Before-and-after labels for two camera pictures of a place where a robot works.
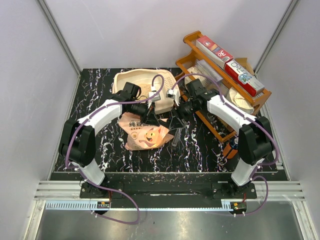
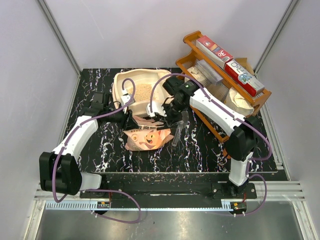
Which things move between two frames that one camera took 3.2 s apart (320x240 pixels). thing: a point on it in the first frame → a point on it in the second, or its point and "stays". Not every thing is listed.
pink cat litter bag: x=141 y=135 stays
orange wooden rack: x=220 y=98 stays
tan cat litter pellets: x=146 y=88 stays
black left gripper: x=151 y=118 → x=129 y=124
